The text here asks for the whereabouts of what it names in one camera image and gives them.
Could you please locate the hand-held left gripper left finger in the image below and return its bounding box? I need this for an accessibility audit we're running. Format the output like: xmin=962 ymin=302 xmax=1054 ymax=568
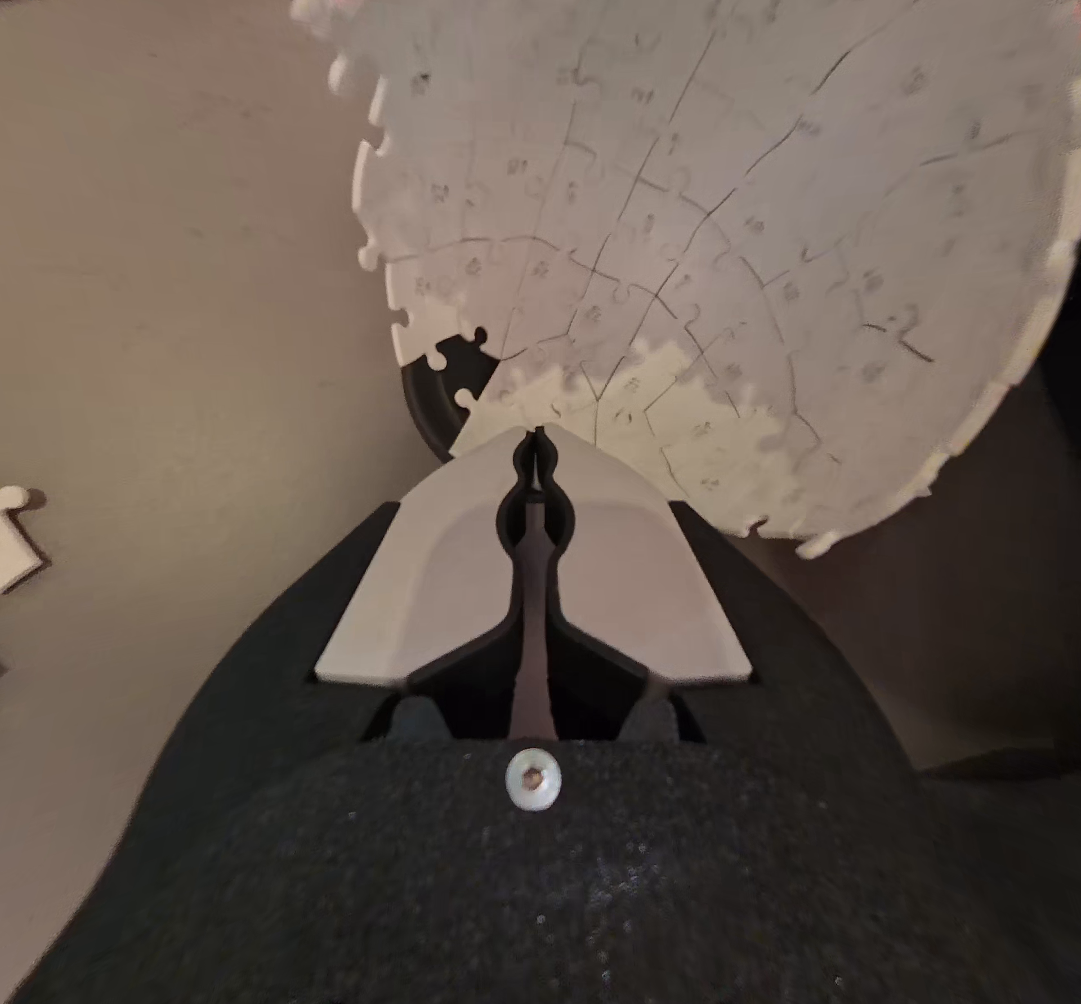
xmin=315 ymin=423 xmax=542 ymax=739

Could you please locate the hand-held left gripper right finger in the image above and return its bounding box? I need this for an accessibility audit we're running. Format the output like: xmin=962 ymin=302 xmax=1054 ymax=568
xmin=540 ymin=423 xmax=754 ymax=739

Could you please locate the partly built puzzle ball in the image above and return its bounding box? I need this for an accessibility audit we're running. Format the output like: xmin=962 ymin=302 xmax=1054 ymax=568
xmin=291 ymin=0 xmax=1081 ymax=559

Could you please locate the white puzzle piece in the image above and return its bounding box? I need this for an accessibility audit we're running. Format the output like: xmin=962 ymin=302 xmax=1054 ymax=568
xmin=0 ymin=486 xmax=48 ymax=596

